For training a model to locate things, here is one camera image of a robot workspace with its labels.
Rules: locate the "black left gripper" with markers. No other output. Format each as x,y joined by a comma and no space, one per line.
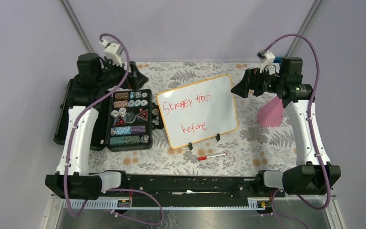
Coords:
134,78

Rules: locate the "pink wedge block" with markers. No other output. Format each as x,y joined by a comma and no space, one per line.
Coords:
271,114

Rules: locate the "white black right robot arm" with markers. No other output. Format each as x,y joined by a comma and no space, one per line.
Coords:
314,173

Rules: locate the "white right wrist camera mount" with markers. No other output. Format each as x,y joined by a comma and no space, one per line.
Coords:
266,58

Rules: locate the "black poker chip case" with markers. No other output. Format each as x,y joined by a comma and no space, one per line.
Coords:
125,119

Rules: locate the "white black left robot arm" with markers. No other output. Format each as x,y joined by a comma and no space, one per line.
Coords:
83,126

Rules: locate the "blue corner bracket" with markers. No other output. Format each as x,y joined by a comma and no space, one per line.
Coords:
278,60

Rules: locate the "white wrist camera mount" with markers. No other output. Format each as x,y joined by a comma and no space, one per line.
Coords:
266,58
113,51

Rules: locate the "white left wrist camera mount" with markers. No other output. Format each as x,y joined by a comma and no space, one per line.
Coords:
113,51

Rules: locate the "yellow framed whiteboard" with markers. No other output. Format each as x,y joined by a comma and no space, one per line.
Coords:
198,111

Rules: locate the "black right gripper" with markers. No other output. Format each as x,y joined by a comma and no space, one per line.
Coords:
250,81

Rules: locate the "white red whiteboard marker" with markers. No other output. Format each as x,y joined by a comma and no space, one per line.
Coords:
218,155

